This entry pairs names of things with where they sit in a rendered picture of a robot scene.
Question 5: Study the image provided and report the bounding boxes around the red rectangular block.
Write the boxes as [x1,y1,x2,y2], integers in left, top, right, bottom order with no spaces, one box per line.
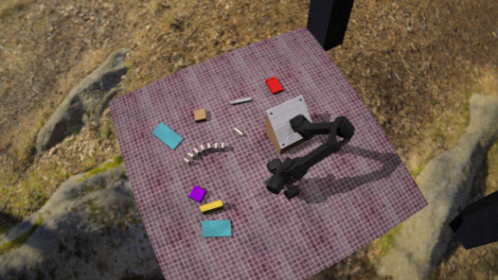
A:
[266,77,283,95]

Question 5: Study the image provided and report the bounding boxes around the yellow rectangular block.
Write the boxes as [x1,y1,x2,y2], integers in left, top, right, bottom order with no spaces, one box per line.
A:
[200,201,224,215]

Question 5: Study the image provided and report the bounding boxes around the purple rectangular block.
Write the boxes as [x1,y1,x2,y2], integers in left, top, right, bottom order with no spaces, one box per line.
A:
[189,185,206,203]

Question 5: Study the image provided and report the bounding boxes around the light blue flat block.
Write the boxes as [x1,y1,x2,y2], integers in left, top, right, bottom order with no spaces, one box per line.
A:
[152,122,184,150]

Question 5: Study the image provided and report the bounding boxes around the teal flat block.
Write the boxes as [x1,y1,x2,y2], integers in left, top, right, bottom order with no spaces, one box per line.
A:
[202,219,232,237]

